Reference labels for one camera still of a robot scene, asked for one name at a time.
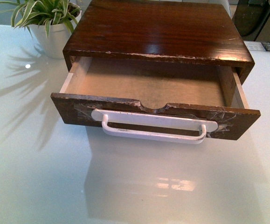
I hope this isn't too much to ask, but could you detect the green spider plant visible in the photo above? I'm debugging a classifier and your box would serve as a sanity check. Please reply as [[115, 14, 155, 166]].
[[0, 0, 82, 37]]

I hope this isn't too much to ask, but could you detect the white plant pot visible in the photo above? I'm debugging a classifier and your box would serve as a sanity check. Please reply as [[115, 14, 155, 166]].
[[29, 14, 81, 59]]

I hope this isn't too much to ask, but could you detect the wooden drawer with white handle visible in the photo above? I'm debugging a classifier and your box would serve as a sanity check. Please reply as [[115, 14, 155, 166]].
[[51, 57, 261, 141]]

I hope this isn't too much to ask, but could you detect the table label sticker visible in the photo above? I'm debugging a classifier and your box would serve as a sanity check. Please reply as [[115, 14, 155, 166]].
[[244, 41, 270, 52]]

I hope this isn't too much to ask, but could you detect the dark wooden drawer cabinet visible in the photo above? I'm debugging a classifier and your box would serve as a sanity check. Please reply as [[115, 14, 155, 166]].
[[62, 0, 255, 82]]

